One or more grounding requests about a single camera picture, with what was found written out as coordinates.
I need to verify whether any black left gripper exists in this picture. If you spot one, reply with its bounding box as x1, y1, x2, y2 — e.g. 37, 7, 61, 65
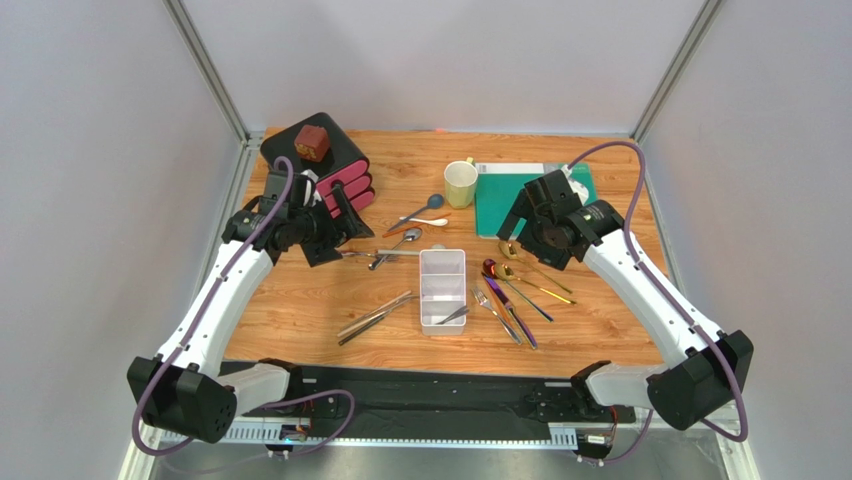
289, 186, 374, 267

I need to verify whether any iridescent purple spoon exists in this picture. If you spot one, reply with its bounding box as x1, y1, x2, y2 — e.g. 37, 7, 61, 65
482, 258, 554, 323

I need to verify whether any silver fork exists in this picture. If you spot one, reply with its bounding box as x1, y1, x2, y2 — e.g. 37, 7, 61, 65
340, 251, 399, 262
471, 286, 523, 345

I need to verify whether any iridescent purple knife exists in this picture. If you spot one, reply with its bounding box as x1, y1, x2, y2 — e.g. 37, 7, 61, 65
482, 273, 538, 350

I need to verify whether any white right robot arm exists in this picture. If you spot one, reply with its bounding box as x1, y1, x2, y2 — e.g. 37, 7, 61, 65
498, 170, 754, 431

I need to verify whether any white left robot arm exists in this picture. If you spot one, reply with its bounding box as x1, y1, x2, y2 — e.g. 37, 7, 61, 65
127, 170, 374, 443

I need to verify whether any green notebook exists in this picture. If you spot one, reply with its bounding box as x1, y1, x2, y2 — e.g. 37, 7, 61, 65
474, 163, 563, 239

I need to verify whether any pale yellow mug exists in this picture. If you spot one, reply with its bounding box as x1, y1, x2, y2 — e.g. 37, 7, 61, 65
443, 157, 479, 209

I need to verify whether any silver metal spoon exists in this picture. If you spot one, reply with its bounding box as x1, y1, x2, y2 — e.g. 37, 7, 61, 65
368, 227, 423, 271

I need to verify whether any white ceramic spoon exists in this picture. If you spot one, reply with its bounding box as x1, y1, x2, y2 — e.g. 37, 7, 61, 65
410, 218, 449, 227

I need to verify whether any blue grey plastic spoon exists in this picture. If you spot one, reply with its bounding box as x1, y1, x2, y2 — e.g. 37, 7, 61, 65
388, 193, 445, 231

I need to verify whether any black pink drawer box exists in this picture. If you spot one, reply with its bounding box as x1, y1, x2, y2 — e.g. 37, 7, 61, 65
260, 112, 375, 217

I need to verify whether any red brown cube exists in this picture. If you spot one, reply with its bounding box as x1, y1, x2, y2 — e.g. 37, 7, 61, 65
293, 124, 330, 163

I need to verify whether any white compartment organizer box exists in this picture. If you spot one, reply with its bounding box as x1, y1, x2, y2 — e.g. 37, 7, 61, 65
419, 249, 469, 336

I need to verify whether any silver utensil in organizer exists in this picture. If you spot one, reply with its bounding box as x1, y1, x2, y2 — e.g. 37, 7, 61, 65
436, 306, 469, 325

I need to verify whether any white handled ladle spoon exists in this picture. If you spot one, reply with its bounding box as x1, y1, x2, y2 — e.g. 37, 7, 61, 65
375, 244, 446, 257

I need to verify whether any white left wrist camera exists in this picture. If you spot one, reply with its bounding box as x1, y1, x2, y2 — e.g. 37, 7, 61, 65
296, 170, 322, 207

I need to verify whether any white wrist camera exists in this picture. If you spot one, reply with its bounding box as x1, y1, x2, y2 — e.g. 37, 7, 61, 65
560, 163, 598, 205
296, 170, 322, 207

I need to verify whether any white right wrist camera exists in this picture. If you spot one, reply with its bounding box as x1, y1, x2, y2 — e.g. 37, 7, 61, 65
560, 163, 598, 205

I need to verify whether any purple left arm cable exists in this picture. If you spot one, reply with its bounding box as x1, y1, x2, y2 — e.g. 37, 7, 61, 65
131, 156, 357, 458

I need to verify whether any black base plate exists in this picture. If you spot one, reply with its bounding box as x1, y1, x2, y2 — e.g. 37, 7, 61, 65
268, 365, 637, 441

